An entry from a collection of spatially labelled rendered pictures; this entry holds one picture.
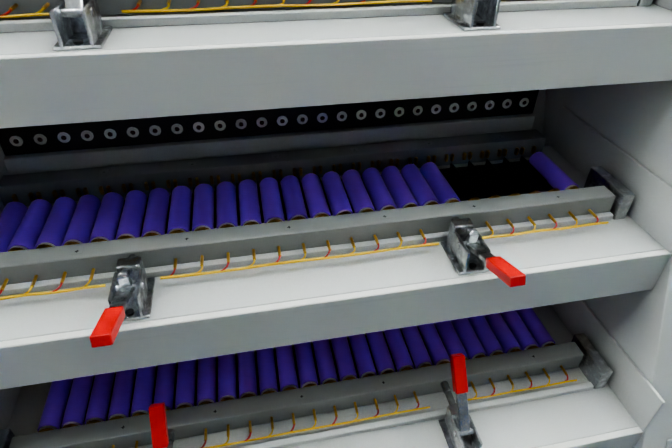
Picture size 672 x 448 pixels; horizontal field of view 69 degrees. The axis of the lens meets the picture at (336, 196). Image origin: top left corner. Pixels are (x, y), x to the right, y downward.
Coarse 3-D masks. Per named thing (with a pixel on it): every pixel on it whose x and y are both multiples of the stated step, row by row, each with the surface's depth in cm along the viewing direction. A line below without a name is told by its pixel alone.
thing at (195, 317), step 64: (384, 128) 52; (448, 128) 53; (512, 128) 55; (576, 128) 52; (192, 192) 48; (640, 192) 45; (320, 256) 41; (384, 256) 41; (512, 256) 42; (576, 256) 42; (640, 256) 42; (0, 320) 35; (64, 320) 35; (192, 320) 35; (256, 320) 37; (320, 320) 38; (384, 320) 40; (448, 320) 41; (0, 384) 35
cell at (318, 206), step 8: (304, 176) 48; (312, 176) 47; (304, 184) 47; (312, 184) 46; (320, 184) 47; (304, 192) 47; (312, 192) 45; (320, 192) 46; (312, 200) 44; (320, 200) 44; (312, 208) 44; (320, 208) 43; (328, 208) 44; (312, 216) 43
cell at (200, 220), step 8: (200, 184) 46; (208, 184) 46; (200, 192) 45; (208, 192) 45; (200, 200) 44; (208, 200) 44; (200, 208) 43; (208, 208) 43; (200, 216) 42; (208, 216) 42; (192, 224) 42; (200, 224) 41; (208, 224) 42
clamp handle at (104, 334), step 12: (120, 276) 35; (120, 288) 35; (132, 288) 35; (120, 300) 33; (108, 312) 31; (120, 312) 31; (96, 324) 30; (108, 324) 30; (120, 324) 31; (96, 336) 29; (108, 336) 29
